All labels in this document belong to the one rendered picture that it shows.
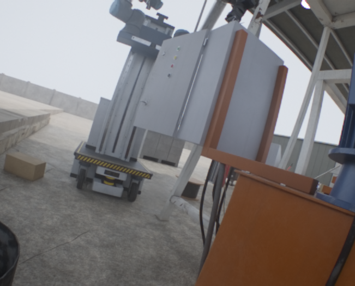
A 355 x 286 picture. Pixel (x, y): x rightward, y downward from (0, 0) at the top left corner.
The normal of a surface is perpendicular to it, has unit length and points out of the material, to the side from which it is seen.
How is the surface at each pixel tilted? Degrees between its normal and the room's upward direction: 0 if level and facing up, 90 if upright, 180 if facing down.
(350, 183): 83
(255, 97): 90
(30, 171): 90
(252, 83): 90
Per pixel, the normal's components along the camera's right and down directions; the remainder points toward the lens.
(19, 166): 0.13, 0.07
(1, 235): -0.07, -0.15
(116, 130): 0.35, 0.14
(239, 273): -0.80, -0.23
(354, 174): -0.91, -0.40
